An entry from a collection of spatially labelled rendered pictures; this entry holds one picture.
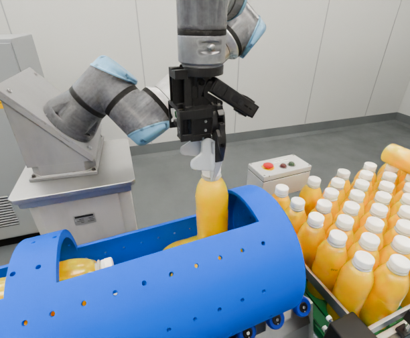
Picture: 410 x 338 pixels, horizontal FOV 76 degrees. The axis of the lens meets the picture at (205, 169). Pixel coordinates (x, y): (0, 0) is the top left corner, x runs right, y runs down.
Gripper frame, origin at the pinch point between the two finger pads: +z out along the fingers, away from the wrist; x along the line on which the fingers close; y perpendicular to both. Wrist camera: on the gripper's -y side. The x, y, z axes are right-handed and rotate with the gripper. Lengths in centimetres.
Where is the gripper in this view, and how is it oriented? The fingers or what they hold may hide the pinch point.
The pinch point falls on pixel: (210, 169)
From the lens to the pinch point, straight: 53.2
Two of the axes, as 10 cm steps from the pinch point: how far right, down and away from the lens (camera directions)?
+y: -9.2, 1.8, -3.3
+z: -0.1, 8.6, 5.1
